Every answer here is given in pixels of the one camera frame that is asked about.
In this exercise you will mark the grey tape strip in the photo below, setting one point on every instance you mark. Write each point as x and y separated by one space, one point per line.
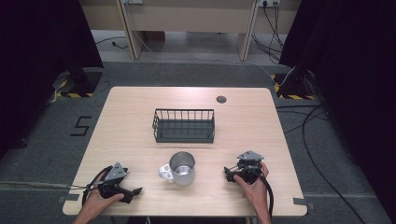
303 202
69 197

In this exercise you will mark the black stand base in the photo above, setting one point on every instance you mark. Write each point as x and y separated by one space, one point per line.
81 81
294 88

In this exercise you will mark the person's right hand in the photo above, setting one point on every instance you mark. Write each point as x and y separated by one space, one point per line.
257 191

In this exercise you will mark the person's left hand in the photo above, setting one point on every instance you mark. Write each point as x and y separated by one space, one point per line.
95 202

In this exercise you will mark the black curtain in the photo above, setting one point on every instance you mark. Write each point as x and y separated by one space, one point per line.
37 62
351 77

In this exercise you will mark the beige wooden desk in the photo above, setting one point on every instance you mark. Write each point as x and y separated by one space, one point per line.
193 18

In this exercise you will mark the white wall socket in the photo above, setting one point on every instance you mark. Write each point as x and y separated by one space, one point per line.
269 2

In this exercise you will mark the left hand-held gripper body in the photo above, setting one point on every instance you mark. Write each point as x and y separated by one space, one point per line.
114 174

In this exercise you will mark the silver metal cup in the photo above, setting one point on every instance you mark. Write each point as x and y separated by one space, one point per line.
182 169

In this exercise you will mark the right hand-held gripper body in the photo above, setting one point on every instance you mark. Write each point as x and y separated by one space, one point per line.
249 168

